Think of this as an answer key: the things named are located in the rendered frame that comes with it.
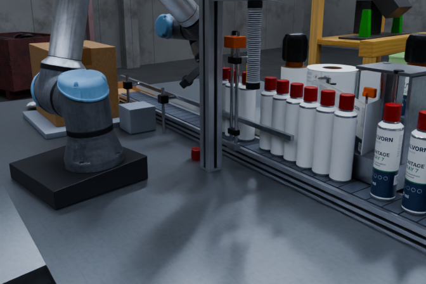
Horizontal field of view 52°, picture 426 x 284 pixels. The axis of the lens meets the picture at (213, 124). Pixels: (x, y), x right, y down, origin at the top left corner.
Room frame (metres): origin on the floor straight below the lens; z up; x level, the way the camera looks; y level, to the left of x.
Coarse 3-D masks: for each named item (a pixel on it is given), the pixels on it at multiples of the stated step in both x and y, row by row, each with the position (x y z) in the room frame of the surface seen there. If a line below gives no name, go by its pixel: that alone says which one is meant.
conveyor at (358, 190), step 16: (144, 96) 1.85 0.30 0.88; (176, 112) 1.58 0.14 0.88; (192, 112) 1.58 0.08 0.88; (240, 144) 1.21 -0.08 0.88; (256, 144) 1.21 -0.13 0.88; (320, 176) 0.97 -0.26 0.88; (352, 192) 0.88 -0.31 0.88; (368, 192) 0.88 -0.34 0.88; (384, 208) 0.81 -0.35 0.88; (400, 208) 0.81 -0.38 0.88
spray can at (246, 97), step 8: (240, 88) 1.24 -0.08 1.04; (240, 96) 1.24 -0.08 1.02; (248, 96) 1.23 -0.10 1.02; (240, 104) 1.24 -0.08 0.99; (248, 104) 1.23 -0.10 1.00; (240, 112) 1.24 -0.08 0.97; (248, 112) 1.23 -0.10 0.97; (240, 128) 1.24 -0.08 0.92; (248, 128) 1.23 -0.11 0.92; (240, 136) 1.24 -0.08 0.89; (248, 136) 1.23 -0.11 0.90
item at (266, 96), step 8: (264, 80) 1.17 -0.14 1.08; (272, 80) 1.16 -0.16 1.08; (264, 88) 1.17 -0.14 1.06; (272, 88) 1.16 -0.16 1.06; (264, 96) 1.16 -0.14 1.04; (272, 96) 1.15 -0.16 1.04; (264, 104) 1.15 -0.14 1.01; (272, 104) 1.15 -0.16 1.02; (264, 112) 1.15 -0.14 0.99; (264, 120) 1.15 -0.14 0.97; (264, 136) 1.15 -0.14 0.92; (264, 144) 1.15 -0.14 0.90
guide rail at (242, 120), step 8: (136, 80) 1.80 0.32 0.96; (152, 88) 1.66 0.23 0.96; (192, 104) 1.42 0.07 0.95; (224, 112) 1.27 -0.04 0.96; (240, 120) 1.20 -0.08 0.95; (248, 120) 1.18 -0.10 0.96; (256, 128) 1.14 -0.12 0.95; (264, 128) 1.12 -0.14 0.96; (272, 128) 1.10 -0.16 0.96; (280, 136) 1.07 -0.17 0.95; (288, 136) 1.04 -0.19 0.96
